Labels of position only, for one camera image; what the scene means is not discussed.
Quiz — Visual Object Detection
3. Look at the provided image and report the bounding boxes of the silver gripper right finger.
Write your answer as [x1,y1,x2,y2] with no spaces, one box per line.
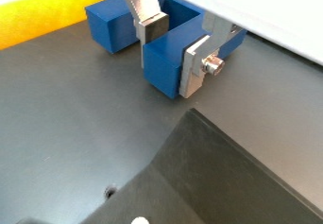
[179,11,243,98]

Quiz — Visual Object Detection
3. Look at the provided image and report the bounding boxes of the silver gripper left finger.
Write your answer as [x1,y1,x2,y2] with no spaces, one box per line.
[117,0,171,69]

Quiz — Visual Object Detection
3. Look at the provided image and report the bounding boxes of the blue U-shaped block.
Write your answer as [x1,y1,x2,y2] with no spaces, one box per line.
[85,0,246,98]

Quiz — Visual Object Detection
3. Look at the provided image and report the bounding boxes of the black angled fixture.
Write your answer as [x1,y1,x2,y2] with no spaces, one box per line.
[80,109,323,224]

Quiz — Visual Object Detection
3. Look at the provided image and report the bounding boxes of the yellow long bar block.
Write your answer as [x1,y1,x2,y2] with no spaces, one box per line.
[0,0,103,50]

